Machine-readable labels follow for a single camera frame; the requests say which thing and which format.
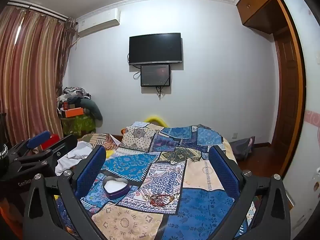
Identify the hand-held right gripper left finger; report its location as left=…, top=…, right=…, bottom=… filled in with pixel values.
left=22, top=144, right=108, bottom=240

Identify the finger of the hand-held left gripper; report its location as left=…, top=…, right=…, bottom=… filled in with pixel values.
left=9, top=130, right=51, bottom=160
left=47, top=134, right=78, bottom=170

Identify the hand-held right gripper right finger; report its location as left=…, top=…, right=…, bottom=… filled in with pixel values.
left=209, top=145, right=292, bottom=240

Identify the purple heart-shaped tin box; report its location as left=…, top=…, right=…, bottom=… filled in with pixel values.
left=102, top=176, right=130, bottom=200

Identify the red bead bracelet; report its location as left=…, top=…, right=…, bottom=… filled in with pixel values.
left=156, top=193, right=175, bottom=205

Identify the white cloth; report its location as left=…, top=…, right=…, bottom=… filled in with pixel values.
left=55, top=141, right=100, bottom=177

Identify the red box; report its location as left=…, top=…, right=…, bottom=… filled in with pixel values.
left=41, top=134, right=60, bottom=151

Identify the dark bag on floor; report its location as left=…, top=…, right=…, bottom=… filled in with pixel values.
left=229, top=136, right=256, bottom=162

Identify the orange box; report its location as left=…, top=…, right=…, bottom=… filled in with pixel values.
left=60, top=107, right=84, bottom=118

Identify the patchwork printed blanket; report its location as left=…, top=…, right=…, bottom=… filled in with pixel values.
left=54, top=121, right=255, bottom=240

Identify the grey green cushion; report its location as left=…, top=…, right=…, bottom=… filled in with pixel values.
left=80, top=97, right=103, bottom=128

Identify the pile of clothes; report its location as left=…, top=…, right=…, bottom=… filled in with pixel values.
left=56, top=87, right=92, bottom=111

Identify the striped brown curtain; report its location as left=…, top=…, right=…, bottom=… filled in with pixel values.
left=0, top=4, right=77, bottom=153

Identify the brown wooden door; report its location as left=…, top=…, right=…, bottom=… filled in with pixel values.
left=271, top=30, right=302, bottom=144

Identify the frosted sliding wardrobe door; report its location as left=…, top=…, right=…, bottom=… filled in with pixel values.
left=280, top=0, right=320, bottom=230

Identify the white air conditioner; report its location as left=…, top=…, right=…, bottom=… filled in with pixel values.
left=76, top=8, right=120, bottom=39

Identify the wooden overhead cabinet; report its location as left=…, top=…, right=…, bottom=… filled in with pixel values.
left=236, top=0, right=293, bottom=34

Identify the yellow plastic ring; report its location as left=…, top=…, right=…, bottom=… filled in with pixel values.
left=145, top=115, right=166, bottom=127

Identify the small black wall monitor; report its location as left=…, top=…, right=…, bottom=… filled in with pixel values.
left=140, top=64, right=171, bottom=87

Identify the large black wall television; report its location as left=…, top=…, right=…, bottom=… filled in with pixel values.
left=129, top=32, right=182, bottom=66

